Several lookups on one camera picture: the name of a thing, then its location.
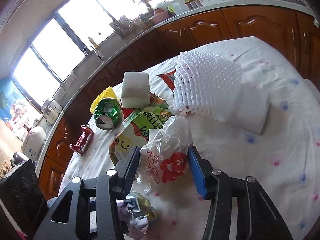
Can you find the sink faucet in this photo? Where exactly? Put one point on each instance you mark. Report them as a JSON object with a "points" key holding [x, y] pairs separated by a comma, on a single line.
{"points": [[90, 49]]}

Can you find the crushed red can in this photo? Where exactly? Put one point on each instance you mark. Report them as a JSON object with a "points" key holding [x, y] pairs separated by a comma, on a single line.
{"points": [[83, 141]]}

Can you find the kitchen window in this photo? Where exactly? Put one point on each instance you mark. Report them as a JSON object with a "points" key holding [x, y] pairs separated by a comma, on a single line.
{"points": [[58, 47]]}

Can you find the white folded foam sheet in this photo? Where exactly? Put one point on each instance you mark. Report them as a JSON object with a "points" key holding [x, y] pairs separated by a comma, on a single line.
{"points": [[250, 109]]}

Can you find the white rice cooker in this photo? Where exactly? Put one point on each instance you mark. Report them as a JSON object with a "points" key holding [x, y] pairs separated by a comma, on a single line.
{"points": [[33, 142]]}

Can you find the printed paper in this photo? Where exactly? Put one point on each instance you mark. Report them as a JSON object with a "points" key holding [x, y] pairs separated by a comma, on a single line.
{"points": [[137, 212]]}

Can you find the white foam fruit net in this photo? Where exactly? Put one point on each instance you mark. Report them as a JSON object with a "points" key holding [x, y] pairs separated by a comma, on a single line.
{"points": [[206, 84]]}

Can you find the grey kitchen countertop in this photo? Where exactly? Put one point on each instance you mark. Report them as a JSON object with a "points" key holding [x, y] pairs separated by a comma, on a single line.
{"points": [[61, 95]]}

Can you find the pink basin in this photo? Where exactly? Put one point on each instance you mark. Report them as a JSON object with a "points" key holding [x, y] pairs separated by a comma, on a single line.
{"points": [[159, 15]]}

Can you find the dish drying rack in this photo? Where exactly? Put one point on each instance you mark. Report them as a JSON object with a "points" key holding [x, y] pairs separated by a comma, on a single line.
{"points": [[124, 27]]}

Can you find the yellow foam net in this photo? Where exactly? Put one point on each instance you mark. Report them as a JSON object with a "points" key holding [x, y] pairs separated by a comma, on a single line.
{"points": [[106, 93]]}

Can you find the white floral tablecloth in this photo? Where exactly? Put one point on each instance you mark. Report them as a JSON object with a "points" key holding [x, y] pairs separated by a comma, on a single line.
{"points": [[284, 158]]}

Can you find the crushed green can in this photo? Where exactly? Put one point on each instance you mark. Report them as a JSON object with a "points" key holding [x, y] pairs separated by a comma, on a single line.
{"points": [[107, 113]]}

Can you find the white electric kettle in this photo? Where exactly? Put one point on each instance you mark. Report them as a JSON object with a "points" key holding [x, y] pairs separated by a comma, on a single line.
{"points": [[51, 110]]}

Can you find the brown lower kitchen cabinets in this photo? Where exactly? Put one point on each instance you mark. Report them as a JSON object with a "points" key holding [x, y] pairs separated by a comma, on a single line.
{"points": [[291, 32]]}

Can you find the green snack wrapper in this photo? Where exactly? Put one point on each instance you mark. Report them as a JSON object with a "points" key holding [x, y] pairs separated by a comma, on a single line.
{"points": [[137, 124]]}

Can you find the white foam block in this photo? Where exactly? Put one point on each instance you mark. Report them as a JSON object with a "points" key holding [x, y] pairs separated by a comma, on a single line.
{"points": [[135, 92]]}

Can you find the red snack wrapper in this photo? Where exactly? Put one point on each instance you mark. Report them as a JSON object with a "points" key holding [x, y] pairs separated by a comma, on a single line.
{"points": [[168, 79]]}

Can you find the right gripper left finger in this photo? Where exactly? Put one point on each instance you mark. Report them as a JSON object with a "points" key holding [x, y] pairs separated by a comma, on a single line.
{"points": [[87, 209]]}

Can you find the white plastic bag red print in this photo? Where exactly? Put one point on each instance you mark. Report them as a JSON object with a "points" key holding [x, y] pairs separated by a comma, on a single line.
{"points": [[164, 158]]}

